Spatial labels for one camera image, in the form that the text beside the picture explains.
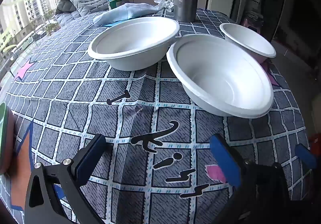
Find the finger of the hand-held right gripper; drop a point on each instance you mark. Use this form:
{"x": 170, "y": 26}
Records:
{"x": 306, "y": 156}

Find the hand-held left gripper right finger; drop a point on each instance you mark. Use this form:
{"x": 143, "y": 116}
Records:
{"x": 223, "y": 158}

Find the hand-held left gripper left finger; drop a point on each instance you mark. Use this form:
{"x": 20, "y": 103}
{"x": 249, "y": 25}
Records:
{"x": 85, "y": 163}

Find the medium white bowl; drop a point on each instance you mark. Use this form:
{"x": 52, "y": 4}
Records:
{"x": 215, "y": 76}

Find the small white bowl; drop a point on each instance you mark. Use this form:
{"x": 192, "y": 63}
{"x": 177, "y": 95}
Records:
{"x": 248, "y": 40}

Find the large white bowl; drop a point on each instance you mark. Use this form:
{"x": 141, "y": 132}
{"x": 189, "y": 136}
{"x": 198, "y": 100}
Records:
{"x": 135, "y": 43}

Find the red stool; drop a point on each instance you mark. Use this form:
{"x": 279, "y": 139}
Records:
{"x": 315, "y": 141}

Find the grey checked star blanket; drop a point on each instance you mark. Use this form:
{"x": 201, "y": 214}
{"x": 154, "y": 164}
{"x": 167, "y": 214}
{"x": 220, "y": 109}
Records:
{"x": 150, "y": 103}

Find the light blue cloth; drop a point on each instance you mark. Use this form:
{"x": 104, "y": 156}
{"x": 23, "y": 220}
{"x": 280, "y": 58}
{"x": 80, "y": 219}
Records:
{"x": 125, "y": 12}

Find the grey quilted blanket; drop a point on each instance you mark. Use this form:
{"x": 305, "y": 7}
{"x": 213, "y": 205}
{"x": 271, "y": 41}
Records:
{"x": 80, "y": 4}

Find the crumpled white tissue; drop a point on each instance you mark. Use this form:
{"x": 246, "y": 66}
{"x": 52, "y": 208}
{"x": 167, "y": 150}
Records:
{"x": 165, "y": 4}

